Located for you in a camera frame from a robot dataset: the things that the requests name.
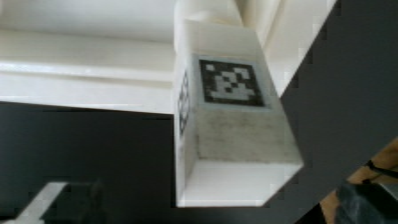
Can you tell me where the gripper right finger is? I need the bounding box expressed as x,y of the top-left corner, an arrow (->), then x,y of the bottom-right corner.
333,183 -> 398,224

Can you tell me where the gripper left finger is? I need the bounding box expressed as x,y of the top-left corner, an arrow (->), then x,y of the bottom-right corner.
7,181 -> 104,224

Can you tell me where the white leg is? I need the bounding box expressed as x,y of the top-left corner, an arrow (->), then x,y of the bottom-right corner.
174,20 -> 303,208

